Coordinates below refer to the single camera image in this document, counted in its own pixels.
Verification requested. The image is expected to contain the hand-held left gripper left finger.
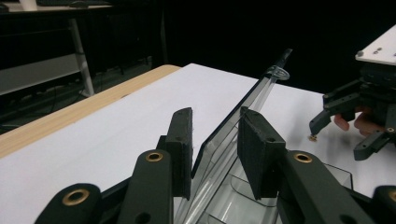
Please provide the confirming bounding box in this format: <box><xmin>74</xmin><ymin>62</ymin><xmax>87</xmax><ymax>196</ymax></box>
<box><xmin>117</xmin><ymin>106</ymin><xmax>194</xmax><ymax>224</ymax></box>

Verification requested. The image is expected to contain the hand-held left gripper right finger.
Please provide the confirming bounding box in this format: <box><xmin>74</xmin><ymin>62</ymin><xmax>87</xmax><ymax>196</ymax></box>
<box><xmin>236</xmin><ymin>105</ymin><xmax>375</xmax><ymax>224</ymax></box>

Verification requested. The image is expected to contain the clear plastic compartment box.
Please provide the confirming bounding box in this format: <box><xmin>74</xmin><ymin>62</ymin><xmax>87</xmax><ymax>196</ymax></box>
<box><xmin>174</xmin><ymin>48</ymin><xmax>355</xmax><ymax>224</ymax></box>

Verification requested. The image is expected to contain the white-legged desk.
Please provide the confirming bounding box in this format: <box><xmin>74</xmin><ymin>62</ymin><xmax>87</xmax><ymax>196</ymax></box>
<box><xmin>0</xmin><ymin>1</ymin><xmax>114</xmax><ymax>98</ymax></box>

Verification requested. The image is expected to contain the white round container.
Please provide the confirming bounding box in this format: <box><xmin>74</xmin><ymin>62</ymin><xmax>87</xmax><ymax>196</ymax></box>
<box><xmin>18</xmin><ymin>0</ymin><xmax>39</xmax><ymax>11</ymax></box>

